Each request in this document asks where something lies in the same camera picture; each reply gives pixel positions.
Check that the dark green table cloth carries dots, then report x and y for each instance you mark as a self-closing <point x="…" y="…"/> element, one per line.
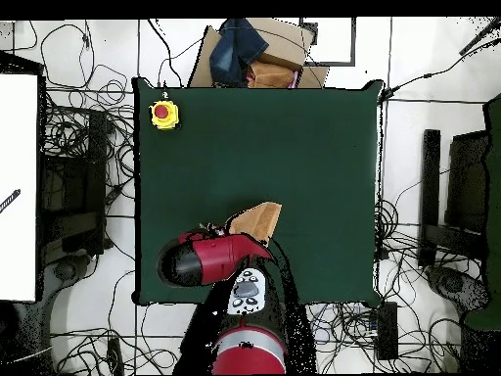
<point x="254" y="156"/>

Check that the striped black rod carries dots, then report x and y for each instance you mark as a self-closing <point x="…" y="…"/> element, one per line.
<point x="11" y="197"/>

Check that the blue denim jeans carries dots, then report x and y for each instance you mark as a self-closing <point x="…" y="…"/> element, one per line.
<point x="235" y="51"/>

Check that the orange folded cloth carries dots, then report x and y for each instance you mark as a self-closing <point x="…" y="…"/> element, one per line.
<point x="270" y="76"/>

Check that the black rectangular frame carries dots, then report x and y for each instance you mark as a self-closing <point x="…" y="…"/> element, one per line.
<point x="332" y="64"/>

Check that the tan terry towel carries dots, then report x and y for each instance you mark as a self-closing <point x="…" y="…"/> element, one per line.
<point x="258" y="221"/>

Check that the black equipment rack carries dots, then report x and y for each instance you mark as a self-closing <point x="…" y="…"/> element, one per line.
<point x="96" y="156"/>
<point x="465" y="176"/>

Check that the black tripod rod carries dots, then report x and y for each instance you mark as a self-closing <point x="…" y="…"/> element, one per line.
<point x="479" y="37"/>

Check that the brown cardboard box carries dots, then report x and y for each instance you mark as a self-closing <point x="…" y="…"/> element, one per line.
<point x="282" y="39"/>

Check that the black power box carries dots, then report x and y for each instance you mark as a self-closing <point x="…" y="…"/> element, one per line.
<point x="387" y="333"/>

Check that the yellow emergency stop button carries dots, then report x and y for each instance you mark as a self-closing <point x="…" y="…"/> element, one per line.
<point x="164" y="117"/>

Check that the white flat panel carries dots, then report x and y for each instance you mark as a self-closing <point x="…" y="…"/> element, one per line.
<point x="17" y="176"/>

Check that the black stand base foot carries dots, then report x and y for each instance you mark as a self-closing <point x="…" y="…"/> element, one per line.
<point x="450" y="284"/>
<point x="66" y="270"/>

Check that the black flat bar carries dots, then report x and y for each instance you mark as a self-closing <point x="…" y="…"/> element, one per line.
<point x="429" y="196"/>

